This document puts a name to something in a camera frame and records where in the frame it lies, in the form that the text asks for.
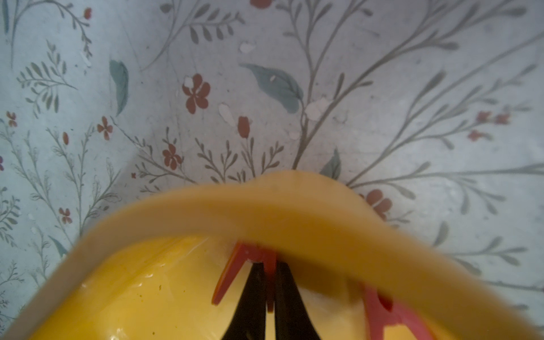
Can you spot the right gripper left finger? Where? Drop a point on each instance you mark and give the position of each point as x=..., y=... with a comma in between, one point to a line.
x=249, y=319

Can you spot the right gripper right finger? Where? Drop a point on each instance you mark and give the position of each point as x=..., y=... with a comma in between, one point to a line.
x=291, y=318

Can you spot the yellow plastic storage box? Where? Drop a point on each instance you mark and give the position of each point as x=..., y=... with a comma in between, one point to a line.
x=174, y=265

